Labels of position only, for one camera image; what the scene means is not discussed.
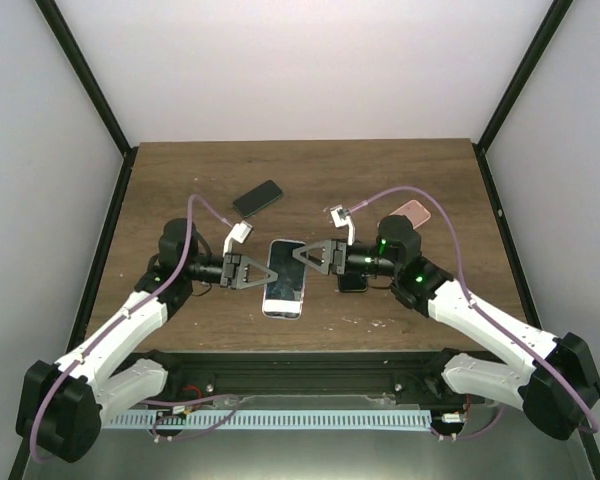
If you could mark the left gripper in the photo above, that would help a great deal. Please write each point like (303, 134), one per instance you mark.
(237, 277)

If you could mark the black aluminium frame rail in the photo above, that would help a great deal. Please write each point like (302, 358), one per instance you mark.
(414, 375)

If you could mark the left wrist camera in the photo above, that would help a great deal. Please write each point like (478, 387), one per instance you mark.
(239, 233)

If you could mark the pink phone case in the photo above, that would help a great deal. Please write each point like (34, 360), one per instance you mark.
(415, 212)

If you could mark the right black frame post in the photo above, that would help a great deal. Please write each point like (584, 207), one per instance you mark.
(542, 38)

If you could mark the left black frame post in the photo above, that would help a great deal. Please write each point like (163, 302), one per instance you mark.
(73, 53)

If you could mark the white slotted cable duct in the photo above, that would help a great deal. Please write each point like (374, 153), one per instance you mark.
(383, 420)

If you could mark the clear phone case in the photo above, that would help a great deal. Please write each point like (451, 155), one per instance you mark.
(265, 300)

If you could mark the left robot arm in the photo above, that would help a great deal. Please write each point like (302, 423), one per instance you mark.
(65, 404)

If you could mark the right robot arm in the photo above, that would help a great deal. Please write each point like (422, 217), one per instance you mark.
(552, 380)

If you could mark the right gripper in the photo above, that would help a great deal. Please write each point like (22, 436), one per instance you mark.
(335, 251)

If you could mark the silver phone black screen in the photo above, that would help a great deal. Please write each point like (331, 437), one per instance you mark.
(352, 284)

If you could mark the black frame post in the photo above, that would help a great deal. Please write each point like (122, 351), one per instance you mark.
(542, 38)
(73, 53)

